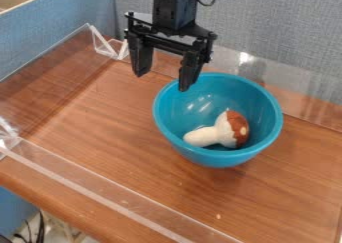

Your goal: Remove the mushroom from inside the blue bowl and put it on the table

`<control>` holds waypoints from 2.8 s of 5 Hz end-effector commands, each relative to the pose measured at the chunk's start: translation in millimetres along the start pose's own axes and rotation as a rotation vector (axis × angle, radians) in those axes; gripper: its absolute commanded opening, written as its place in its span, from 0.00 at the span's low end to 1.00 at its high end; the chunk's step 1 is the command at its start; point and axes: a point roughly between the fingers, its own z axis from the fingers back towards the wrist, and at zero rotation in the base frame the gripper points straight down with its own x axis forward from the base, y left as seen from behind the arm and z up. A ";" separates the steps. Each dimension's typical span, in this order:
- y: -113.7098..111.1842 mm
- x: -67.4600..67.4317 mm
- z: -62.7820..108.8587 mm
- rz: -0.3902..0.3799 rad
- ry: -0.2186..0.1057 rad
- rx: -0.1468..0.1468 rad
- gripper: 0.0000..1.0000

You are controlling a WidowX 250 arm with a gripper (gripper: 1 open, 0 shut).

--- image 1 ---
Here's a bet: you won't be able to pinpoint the brown and white toy mushroom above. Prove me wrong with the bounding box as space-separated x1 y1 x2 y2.
183 110 250 149

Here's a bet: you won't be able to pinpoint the clear acrylic front barrier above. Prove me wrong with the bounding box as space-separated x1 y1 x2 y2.
0 116 242 243

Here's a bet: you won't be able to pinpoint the clear acrylic corner bracket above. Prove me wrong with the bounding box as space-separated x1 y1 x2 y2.
89 25 128 60

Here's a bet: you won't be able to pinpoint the clear acrylic back barrier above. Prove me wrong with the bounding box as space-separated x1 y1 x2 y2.
124 23 342 105

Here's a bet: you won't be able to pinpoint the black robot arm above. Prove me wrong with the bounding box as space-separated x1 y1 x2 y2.
124 0 218 92

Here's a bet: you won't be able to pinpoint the clear acrylic barrier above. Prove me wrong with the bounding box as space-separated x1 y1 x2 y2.
0 116 242 243
124 23 342 105

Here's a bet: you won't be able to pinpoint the black cables under table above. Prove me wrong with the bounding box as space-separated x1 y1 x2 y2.
0 210 47 243

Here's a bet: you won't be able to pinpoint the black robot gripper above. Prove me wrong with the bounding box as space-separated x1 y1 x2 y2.
126 0 218 92

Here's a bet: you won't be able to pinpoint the blue plastic bowl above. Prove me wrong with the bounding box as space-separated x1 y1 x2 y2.
152 72 283 168

